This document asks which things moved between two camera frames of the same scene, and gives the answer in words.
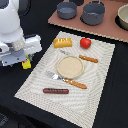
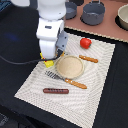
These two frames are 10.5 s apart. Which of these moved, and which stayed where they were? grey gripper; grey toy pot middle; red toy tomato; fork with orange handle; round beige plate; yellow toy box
Moved: grey gripper; yellow toy box
Stayed: fork with orange handle; grey toy pot middle; round beige plate; red toy tomato
